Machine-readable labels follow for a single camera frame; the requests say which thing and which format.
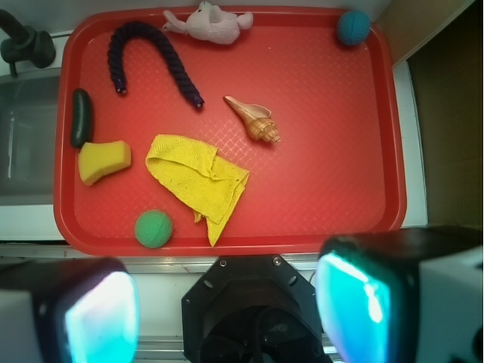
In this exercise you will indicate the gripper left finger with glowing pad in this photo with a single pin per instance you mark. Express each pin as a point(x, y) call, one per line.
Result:
point(78, 310)

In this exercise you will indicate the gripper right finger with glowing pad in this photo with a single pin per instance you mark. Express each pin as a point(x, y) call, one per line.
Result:
point(409, 295)

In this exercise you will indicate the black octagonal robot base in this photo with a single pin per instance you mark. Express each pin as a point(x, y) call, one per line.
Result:
point(252, 309)

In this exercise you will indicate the green textured ball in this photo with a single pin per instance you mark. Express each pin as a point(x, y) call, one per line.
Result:
point(153, 229)

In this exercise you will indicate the yellow sponge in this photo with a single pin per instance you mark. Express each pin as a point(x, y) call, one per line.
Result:
point(97, 160)

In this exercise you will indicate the yellow woven cloth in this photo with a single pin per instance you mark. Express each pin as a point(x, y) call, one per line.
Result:
point(197, 176)

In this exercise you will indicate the dark green toy cucumber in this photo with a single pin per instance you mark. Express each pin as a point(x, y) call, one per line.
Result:
point(83, 120)

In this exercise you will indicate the red plastic tray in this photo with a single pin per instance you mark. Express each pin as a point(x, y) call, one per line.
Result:
point(337, 170)

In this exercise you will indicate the grey metal sink basin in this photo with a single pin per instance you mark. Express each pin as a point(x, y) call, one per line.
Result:
point(28, 132)

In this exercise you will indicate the tan spiral seashell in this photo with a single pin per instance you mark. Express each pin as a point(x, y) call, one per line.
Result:
point(257, 120)

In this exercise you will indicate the black faucet fixture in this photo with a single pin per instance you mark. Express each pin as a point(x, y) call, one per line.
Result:
point(25, 44)

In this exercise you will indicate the blue textured ball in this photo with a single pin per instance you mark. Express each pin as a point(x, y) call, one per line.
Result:
point(353, 27)

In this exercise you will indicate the pink plush toy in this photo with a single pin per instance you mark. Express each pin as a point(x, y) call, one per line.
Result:
point(210, 23)

